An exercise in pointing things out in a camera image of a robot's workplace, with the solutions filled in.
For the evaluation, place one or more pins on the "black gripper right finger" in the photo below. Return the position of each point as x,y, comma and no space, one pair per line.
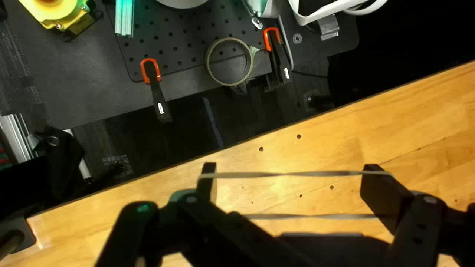
420,231

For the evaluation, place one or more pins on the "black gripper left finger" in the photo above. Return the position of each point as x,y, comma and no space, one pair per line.
148,237

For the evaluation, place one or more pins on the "silver aluminium extrusion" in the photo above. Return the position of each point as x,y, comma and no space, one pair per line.
16,138

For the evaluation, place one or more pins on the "black perforated board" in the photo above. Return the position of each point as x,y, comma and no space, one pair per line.
182,34

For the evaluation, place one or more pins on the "white round object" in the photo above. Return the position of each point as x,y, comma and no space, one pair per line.
181,3

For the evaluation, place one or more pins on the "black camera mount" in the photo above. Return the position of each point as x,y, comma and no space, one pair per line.
59,157

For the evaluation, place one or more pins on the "black table edge bracket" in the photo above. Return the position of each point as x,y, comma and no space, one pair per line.
15,234

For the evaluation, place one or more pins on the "grey metal bracket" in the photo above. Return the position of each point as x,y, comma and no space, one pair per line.
328,28

